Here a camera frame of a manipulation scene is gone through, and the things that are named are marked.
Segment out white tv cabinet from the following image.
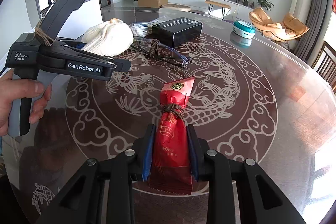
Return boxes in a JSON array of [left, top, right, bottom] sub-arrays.
[[168, 0, 253, 19]]

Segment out teal white round tin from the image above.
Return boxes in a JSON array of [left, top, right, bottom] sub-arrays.
[[230, 20, 256, 48]]

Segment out cream knitted glove bundle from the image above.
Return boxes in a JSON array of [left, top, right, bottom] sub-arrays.
[[81, 18, 134, 57]]

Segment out brown cardboard box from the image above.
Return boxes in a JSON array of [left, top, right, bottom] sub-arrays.
[[137, 0, 168, 9]]

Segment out tan leather lounge chair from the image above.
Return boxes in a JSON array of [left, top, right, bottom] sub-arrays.
[[249, 7, 309, 42]]

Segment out bag of cotton swabs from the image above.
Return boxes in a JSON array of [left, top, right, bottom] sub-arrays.
[[129, 16, 168, 37]]

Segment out black rectangular box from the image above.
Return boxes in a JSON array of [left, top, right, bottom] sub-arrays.
[[151, 17, 203, 48]]

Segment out red tea packet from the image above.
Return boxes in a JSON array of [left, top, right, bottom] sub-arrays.
[[148, 77, 195, 195]]

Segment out small wooden bench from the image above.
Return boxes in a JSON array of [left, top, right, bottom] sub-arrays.
[[204, 0, 232, 21]]

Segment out person left hand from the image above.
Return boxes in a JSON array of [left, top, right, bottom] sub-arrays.
[[1, 69, 52, 137]]

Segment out wooden dining chair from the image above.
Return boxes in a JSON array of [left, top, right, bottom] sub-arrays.
[[312, 41, 336, 93]]

